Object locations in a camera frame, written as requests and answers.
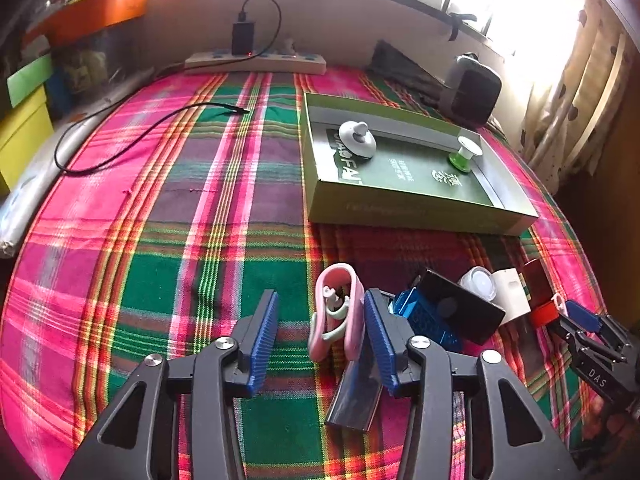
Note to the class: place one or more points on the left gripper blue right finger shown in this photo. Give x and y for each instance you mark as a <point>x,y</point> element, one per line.
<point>389,335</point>

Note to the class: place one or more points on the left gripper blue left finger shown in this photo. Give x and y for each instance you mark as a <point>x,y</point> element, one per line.
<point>258,334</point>

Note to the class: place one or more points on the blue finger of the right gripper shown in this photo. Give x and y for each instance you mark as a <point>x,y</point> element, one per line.
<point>587,320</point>

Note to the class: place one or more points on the blue digital clock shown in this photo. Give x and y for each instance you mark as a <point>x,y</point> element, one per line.
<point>424,319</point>

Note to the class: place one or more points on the pink white clip holder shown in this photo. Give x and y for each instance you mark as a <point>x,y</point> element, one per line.
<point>338,313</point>

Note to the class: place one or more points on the black knife sheath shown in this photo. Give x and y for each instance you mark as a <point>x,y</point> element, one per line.
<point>356,399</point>

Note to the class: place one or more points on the red sauce bottle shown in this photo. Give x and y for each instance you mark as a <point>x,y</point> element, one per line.
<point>541,296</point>

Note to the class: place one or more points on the black rectangular box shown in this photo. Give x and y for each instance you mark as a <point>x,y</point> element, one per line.
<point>469,316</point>

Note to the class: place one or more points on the clear round plastic container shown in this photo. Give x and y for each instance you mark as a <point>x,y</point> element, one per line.
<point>480,282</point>

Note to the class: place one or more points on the plaid pink green tablecloth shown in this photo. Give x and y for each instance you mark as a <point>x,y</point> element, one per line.
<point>166,250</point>

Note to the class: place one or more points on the green white thread spool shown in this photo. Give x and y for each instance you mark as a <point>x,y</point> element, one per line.
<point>461,159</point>

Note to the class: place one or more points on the white round panda toy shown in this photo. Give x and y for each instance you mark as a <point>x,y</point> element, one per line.
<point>357,138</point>

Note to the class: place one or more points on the grey portable speaker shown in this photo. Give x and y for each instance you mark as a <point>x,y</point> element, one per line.
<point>470,92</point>

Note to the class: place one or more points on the white power strip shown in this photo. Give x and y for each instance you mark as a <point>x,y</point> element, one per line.
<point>223,61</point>

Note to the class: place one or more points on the cream dotted curtain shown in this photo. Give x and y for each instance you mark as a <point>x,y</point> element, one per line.
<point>585,62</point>

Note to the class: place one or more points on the black charger adapter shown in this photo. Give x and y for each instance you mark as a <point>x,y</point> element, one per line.
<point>242,41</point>

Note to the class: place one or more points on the yellow green storage box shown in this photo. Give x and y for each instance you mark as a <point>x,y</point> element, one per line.
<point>25,120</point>

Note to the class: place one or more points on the orange plastic tray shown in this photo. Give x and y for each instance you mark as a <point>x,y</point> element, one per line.
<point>84,18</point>

